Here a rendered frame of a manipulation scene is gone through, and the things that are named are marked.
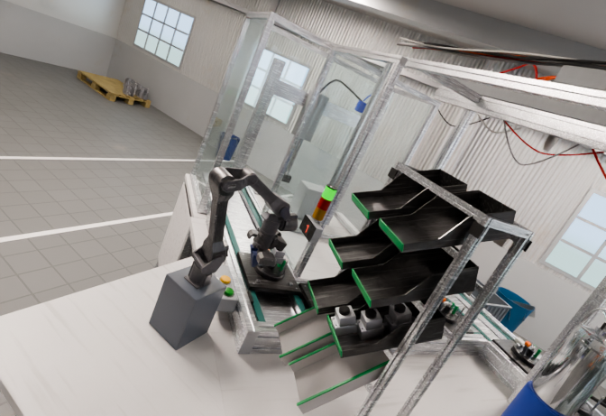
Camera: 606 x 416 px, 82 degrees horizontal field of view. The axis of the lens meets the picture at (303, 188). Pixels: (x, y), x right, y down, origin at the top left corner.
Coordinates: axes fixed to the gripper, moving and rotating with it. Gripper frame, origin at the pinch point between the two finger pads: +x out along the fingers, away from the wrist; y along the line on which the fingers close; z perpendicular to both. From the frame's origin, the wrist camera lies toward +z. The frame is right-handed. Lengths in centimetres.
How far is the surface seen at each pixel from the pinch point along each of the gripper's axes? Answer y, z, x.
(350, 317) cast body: -41.0, 11.5, -12.7
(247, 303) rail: -3.0, 2.4, 17.6
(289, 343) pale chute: -26.0, 9.6, 12.5
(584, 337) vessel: -58, 92, -25
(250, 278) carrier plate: 11.0, 6.6, 16.8
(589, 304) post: -43, 125, -28
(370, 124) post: 18, 33, -57
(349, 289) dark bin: -26.0, 21.3, -10.4
